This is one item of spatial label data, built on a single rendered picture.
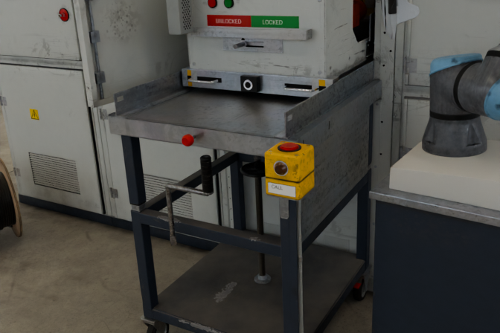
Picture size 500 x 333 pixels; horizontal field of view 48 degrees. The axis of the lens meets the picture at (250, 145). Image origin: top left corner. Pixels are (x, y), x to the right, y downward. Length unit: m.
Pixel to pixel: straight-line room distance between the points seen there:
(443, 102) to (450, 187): 0.21
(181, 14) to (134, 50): 0.28
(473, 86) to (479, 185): 0.21
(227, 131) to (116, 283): 1.18
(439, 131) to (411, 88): 0.58
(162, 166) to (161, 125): 0.98
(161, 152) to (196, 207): 0.29
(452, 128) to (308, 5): 0.56
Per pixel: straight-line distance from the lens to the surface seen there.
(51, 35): 2.84
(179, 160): 2.51
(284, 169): 1.15
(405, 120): 2.00
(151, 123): 1.63
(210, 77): 1.87
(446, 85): 1.38
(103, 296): 2.44
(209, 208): 2.51
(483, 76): 1.32
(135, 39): 1.99
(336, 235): 2.28
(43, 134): 3.08
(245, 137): 1.46
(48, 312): 2.42
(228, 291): 2.04
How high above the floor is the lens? 1.30
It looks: 19 degrees down
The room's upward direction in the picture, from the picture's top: 3 degrees counter-clockwise
